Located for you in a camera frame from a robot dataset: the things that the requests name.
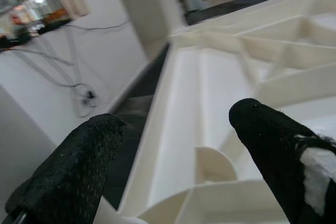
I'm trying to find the black tablecloth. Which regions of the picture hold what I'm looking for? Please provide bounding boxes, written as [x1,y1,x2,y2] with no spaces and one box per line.
[103,0,323,209]

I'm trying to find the black power adapter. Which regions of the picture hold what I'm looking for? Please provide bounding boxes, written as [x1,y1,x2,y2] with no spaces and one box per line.
[81,90,98,107]

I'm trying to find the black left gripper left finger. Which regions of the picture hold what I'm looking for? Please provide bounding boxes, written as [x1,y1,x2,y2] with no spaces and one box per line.
[5,113,127,224]

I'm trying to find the thin black wall cable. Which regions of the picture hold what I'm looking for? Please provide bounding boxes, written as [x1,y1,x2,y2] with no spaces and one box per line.
[62,22,129,31]

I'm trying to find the black wall shelf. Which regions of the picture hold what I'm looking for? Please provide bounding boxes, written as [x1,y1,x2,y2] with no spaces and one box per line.
[0,19,71,51]

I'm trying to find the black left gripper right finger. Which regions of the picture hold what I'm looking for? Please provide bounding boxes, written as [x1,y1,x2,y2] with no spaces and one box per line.
[228,98,336,224]

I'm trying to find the white plastic children table top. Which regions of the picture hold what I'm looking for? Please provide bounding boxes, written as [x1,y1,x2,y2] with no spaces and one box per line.
[118,0,336,224]

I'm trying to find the black hanging wall cables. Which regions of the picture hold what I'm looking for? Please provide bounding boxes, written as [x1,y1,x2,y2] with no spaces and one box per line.
[15,24,100,117]

